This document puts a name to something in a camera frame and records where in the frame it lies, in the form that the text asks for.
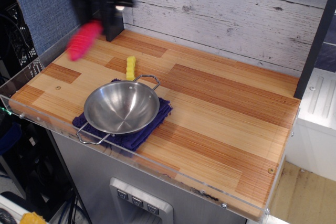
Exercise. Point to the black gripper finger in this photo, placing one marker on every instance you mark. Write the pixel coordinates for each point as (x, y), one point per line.
(107, 12)
(83, 10)

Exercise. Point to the red handled metal spoon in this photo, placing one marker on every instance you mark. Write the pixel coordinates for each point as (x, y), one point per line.
(83, 39)

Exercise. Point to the yellow ridged plastic piece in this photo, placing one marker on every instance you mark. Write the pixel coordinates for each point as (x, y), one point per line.
(130, 69)

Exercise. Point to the black plastic crate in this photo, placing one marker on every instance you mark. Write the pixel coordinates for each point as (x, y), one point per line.
(17, 47)

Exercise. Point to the purple folded cloth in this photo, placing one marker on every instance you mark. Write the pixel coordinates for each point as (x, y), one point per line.
(131, 141)

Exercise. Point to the clear acrylic table guard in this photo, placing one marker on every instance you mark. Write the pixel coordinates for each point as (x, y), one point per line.
(215, 156)

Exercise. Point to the silver button control panel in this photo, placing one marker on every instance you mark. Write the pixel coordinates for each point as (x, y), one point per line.
(136, 206)

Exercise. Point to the yellow tape piece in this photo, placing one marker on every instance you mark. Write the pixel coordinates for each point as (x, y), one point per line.
(32, 218)

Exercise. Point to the white metal side cabinet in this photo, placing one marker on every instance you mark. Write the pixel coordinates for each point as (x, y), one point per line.
(311, 144)

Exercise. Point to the dark left frame post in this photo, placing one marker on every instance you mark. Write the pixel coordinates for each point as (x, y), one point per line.
(115, 24)

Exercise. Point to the dark frame post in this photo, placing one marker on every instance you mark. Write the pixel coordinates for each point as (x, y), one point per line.
(115, 24)
(312, 57)

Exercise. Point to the stainless steel two-handled bowl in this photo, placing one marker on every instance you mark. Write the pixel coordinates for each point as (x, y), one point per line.
(121, 107)

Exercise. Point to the dark right frame post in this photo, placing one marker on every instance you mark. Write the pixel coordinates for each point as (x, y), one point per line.
(312, 57)

